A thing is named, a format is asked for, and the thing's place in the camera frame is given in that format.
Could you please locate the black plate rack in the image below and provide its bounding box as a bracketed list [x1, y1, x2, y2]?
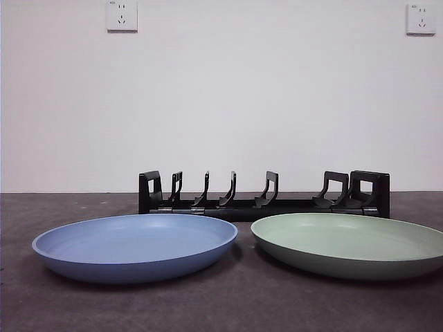
[138, 169, 390, 222]

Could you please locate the blue round plate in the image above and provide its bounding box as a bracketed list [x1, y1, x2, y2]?
[31, 213, 239, 285]

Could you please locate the pale green round plate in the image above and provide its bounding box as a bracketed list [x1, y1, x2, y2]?
[250, 212, 443, 280]

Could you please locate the white wall socket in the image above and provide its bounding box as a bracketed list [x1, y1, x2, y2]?
[406, 3, 436, 37]
[106, 0, 138, 34]

